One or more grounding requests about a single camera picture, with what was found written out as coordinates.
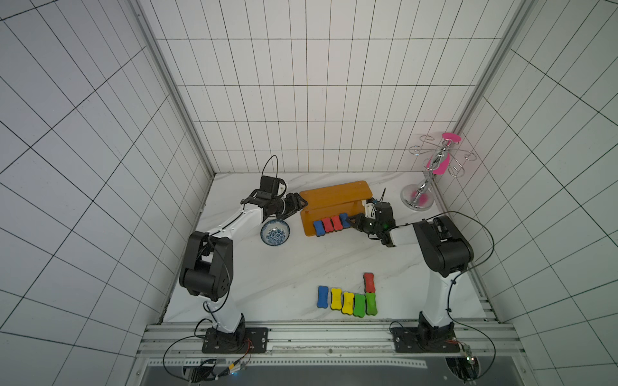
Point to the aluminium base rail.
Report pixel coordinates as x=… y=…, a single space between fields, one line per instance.
x=322 y=343

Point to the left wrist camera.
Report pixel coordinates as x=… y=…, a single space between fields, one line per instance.
x=271 y=187

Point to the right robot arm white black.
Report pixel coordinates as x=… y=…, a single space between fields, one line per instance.
x=445 y=252

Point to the green eraser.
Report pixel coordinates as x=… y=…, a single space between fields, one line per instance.
x=371 y=304
x=359 y=307

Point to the yellow eraser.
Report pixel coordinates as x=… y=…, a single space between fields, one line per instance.
x=348 y=303
x=336 y=299

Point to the blue eraser top shelf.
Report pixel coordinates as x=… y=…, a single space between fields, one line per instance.
x=322 y=301

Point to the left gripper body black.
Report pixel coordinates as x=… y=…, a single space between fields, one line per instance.
x=282 y=207

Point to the red eraser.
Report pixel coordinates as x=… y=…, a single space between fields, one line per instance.
x=370 y=287
x=328 y=225
x=336 y=223

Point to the orange two-tier shelf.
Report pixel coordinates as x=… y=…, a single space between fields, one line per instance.
x=322 y=203

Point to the pink object on stand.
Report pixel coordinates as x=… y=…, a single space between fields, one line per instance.
x=439 y=162

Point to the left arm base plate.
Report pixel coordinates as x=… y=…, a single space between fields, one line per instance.
x=235 y=339

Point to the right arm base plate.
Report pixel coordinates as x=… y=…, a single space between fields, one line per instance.
x=415 y=340

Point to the blue patterned bowl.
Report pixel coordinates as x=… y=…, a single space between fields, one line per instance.
x=275 y=232

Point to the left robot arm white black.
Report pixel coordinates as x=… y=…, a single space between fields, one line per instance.
x=207 y=268

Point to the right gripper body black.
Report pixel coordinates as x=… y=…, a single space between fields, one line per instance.
x=366 y=225

